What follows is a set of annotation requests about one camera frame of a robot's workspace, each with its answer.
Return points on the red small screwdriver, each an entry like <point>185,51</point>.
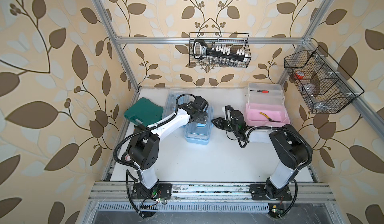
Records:
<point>260,91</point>

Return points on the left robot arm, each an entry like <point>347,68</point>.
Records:
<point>140,150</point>

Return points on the right wire basket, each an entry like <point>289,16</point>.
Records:
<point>328,86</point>

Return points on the yellow handled pliers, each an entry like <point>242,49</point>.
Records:
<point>268,118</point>

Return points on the green tool case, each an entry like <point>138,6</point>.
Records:
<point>144,112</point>

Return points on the red tape roll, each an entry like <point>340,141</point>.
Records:
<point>299,75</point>

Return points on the back wire basket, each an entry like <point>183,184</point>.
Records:
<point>233,40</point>

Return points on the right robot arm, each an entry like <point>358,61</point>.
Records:
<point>293,151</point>

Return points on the black socket set holder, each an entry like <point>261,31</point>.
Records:
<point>202,50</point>

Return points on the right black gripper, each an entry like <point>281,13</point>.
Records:
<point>220,122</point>

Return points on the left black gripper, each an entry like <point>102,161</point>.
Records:
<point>204,117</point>

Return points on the blue toolbox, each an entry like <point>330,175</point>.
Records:
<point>170,105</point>
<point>200,133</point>

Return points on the wire basket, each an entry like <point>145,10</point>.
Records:
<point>233,40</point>
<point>328,86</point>

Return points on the pink toolbox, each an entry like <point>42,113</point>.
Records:
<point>272,104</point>

